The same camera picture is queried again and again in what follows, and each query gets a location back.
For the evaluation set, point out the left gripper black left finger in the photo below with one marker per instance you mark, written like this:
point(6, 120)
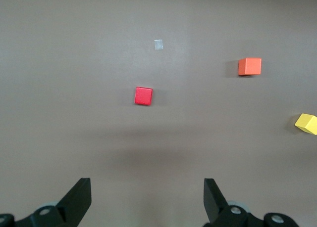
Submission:
point(74, 204)

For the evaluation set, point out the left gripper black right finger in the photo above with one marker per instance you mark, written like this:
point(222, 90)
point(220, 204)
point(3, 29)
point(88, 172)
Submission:
point(215, 204)

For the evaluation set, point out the red wooden block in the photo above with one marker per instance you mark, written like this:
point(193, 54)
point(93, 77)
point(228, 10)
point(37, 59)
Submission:
point(143, 96)

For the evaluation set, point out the yellow wooden block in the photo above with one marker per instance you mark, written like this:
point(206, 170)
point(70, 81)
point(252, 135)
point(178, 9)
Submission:
point(307, 124)

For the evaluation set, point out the orange wooden block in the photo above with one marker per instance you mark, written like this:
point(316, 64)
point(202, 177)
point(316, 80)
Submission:
point(248, 66)

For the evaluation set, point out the small grey tape piece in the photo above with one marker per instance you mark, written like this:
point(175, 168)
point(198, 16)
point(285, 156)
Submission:
point(158, 44)

